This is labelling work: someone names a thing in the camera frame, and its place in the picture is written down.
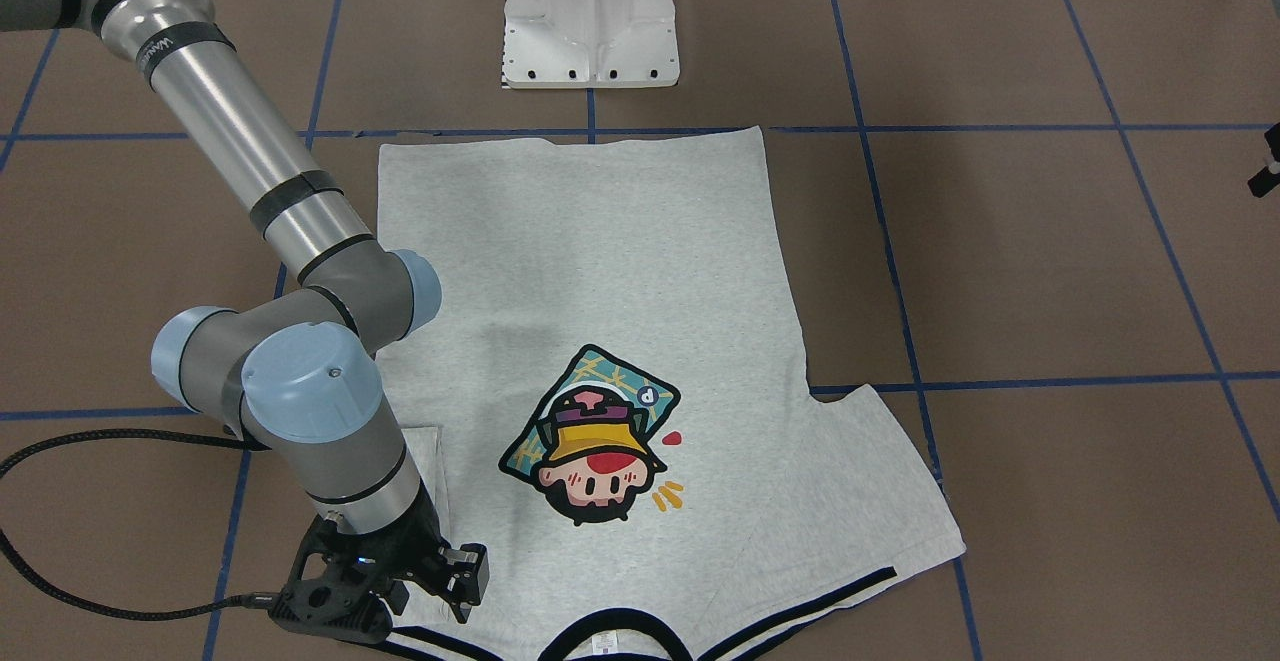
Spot grey cartoon print t-shirt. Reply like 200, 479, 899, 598
378, 128, 965, 660

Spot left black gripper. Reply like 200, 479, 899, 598
266, 511, 489, 646

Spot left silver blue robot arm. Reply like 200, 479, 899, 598
3, 0, 489, 646

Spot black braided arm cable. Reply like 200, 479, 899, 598
0, 428, 285, 623

